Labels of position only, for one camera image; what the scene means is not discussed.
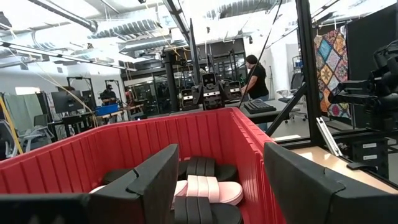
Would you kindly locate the wooden workbench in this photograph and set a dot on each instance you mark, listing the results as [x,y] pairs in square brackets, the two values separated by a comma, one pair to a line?
[130,109]

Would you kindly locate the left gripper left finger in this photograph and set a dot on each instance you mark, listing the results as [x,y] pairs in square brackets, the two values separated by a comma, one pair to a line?
[149,193]

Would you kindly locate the pale green panel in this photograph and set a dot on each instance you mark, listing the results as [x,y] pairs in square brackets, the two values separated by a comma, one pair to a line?
[25,105]

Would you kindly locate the blue plastic bin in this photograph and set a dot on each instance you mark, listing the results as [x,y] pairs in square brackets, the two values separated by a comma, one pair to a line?
[107,109]

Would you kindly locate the grey mesh office chair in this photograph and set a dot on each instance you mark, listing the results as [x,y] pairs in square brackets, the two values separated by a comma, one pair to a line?
[40,119]

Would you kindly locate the black desk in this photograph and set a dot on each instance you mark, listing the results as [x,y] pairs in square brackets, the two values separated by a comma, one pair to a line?
[74,119]

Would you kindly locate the silver metal bracket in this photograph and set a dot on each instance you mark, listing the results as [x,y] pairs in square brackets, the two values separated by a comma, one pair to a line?
[328,137]

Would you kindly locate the colourful patchwork quilt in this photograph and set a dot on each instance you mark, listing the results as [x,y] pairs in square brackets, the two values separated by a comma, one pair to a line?
[331,62]

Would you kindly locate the yellow pole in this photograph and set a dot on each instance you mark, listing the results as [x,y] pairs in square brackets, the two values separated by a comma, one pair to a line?
[11,124]

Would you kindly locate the black slide sandal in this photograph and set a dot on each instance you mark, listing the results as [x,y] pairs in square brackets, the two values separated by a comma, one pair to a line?
[227,214]
[202,166]

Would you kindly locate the black wall panel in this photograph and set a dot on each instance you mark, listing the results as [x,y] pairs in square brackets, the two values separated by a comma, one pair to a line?
[363,37]

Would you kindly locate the black labelled control box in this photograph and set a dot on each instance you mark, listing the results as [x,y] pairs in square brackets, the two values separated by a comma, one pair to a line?
[357,152]

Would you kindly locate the black work table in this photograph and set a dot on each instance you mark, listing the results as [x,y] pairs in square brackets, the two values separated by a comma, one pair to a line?
[273,117]

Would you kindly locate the black keyboard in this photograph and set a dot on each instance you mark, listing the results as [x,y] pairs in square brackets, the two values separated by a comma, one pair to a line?
[259,106]

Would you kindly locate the black and white office chair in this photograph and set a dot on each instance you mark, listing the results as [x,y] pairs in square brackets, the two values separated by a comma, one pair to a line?
[297,81]

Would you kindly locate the background robot unit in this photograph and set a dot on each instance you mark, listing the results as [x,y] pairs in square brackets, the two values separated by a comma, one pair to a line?
[189,98]
[211,90]
[232,90]

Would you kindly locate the black column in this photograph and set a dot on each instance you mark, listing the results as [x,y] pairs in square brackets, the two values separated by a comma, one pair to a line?
[171,81]

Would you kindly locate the red plastic bin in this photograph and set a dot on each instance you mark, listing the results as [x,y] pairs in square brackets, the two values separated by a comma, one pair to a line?
[93,149]

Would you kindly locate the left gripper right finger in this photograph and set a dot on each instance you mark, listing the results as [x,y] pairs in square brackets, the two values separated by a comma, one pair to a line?
[304,193]

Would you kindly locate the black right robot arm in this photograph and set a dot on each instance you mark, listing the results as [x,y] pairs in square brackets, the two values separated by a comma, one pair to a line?
[385,93]

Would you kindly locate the person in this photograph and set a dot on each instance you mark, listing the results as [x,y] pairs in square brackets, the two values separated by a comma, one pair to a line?
[258,81]
[109,95]

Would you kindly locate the grey ceiling pipe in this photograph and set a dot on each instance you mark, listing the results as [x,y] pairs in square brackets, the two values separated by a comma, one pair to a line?
[62,14]

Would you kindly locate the silver ventilation duct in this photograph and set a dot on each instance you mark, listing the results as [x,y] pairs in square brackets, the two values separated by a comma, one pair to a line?
[130,28]

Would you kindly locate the white slide sandal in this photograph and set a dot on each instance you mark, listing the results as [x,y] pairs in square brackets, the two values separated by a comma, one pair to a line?
[224,191]
[99,189]

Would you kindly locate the black computer monitor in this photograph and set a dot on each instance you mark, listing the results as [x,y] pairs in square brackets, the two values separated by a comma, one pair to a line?
[66,101]

